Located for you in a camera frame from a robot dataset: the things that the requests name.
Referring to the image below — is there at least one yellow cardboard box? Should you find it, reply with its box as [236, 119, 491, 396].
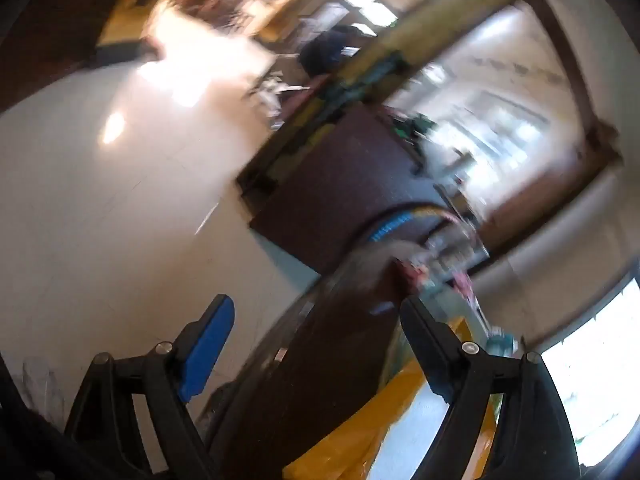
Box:
[282, 316, 502, 480]

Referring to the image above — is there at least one dark brown table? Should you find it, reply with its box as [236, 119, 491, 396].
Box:
[236, 104, 453, 277]

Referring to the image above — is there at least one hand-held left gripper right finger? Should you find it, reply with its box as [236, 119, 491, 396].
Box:
[400, 296, 583, 480]

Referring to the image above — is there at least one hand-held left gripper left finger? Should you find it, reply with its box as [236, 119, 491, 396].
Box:
[65, 294, 236, 480]

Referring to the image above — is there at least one yellow wooden beam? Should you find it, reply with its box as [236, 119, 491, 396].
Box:
[235, 0, 556, 196]

